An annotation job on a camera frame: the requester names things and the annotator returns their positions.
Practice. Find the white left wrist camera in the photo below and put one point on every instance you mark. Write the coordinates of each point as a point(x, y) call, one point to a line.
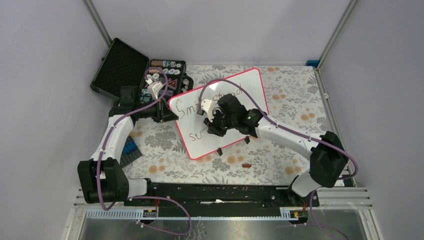
point(154, 86)

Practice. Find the black poker chip case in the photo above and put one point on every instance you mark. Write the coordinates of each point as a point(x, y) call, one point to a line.
point(125, 66)

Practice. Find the blue corner bracket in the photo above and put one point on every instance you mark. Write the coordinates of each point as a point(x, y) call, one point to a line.
point(312, 63)

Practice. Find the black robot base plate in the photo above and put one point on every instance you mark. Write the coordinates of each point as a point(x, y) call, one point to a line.
point(193, 193)

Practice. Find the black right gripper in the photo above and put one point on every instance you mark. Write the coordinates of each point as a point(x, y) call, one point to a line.
point(213, 128)

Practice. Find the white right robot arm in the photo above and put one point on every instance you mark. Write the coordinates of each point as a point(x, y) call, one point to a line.
point(323, 151)

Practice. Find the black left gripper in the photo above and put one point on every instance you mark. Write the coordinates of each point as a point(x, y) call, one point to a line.
point(162, 109)

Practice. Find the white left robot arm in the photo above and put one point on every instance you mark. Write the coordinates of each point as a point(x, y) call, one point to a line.
point(101, 177)

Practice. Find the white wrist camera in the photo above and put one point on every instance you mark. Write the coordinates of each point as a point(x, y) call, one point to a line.
point(206, 106)
point(154, 86)

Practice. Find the grey lego baseplate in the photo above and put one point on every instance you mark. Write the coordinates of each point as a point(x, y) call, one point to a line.
point(127, 159)

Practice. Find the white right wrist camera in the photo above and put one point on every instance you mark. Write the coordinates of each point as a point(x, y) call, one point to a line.
point(206, 106)

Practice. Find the blue lego brick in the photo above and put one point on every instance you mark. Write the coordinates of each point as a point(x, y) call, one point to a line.
point(129, 146)

